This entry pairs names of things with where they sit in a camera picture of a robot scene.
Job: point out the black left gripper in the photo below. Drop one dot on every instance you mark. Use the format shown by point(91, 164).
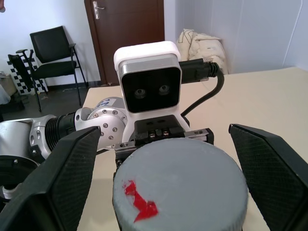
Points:
point(160, 125)

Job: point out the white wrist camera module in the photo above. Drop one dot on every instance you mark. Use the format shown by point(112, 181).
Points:
point(149, 84)

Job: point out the cream stuffed fabric bag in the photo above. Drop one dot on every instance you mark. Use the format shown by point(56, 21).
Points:
point(204, 50)

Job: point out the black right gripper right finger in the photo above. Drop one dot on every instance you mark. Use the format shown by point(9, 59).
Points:
point(274, 178)

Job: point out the black folded tripod stand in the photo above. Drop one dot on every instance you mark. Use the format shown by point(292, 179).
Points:
point(26, 65)

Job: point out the grey jar lid red mark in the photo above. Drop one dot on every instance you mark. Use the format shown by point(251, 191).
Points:
point(187, 173)

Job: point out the black white checkerboard panel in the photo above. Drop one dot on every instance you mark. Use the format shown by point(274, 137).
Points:
point(19, 77)

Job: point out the black office chair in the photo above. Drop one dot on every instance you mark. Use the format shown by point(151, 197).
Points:
point(51, 57)

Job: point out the brown wooden door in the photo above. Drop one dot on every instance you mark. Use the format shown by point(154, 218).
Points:
point(130, 29)

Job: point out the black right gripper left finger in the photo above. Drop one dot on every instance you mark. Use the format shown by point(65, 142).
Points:
point(60, 178)

